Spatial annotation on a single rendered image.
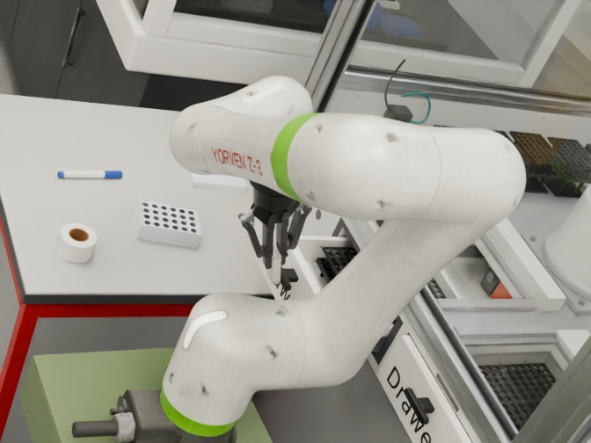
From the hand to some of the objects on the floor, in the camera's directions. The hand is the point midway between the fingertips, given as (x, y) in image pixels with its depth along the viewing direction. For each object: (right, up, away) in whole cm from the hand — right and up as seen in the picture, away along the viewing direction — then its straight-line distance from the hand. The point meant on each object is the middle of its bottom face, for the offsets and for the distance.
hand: (273, 265), depth 185 cm
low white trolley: (-56, -43, +74) cm, 102 cm away
